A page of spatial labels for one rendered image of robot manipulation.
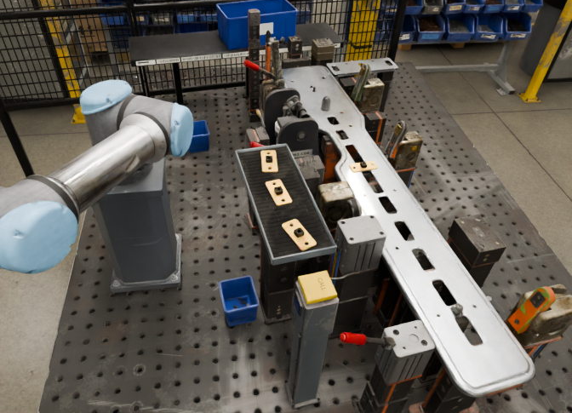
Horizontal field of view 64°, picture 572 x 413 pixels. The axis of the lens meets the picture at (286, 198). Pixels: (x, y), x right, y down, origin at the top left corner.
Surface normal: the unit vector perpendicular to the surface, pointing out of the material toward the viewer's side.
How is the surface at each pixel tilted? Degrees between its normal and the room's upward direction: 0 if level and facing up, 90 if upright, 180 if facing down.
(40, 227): 91
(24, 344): 0
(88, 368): 0
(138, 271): 90
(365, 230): 0
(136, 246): 90
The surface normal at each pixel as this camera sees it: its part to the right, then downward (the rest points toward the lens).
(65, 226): 0.90, 0.31
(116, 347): 0.04, -0.73
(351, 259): 0.28, 0.66
